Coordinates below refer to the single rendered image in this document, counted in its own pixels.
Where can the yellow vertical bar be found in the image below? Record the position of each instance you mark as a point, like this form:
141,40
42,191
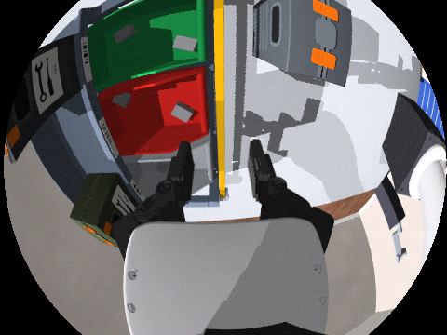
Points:
219,81

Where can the green open bin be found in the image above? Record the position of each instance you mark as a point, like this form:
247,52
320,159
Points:
149,51

